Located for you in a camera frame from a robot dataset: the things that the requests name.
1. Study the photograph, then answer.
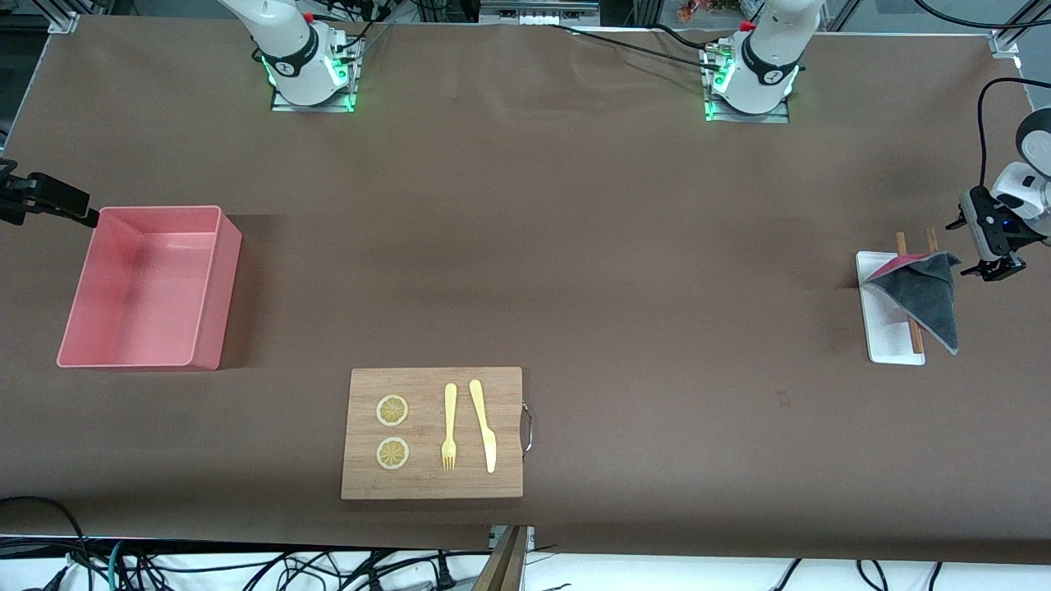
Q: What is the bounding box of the yellow plastic knife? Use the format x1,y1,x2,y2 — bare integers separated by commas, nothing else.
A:
469,378,498,474

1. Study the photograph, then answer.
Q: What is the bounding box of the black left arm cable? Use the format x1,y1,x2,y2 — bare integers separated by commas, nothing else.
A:
977,78,1051,191

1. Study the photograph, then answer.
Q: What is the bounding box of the wooden cutting board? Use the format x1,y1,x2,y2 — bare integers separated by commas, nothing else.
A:
340,367,536,501

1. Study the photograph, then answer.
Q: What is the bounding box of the yellow plastic fork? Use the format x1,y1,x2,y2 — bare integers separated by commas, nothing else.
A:
441,383,458,472

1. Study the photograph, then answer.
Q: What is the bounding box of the grey metal box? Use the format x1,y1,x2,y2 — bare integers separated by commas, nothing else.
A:
480,0,600,25

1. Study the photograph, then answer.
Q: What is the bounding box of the wooden plank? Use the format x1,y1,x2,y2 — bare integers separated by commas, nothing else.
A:
472,525,530,591

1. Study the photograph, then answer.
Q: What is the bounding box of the white rectangular tray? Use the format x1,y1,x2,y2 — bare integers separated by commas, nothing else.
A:
856,250,926,366

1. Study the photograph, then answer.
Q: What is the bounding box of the black cable on table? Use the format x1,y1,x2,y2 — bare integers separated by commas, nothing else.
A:
542,23,723,71

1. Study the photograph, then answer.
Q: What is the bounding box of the pink plastic bin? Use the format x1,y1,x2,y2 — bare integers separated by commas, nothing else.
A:
56,205,244,372

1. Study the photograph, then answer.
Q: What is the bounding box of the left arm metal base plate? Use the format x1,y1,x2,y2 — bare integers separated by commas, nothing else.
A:
704,41,791,124

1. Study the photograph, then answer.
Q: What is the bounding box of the pink and grey cloth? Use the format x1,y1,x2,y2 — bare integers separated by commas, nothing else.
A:
862,250,962,356

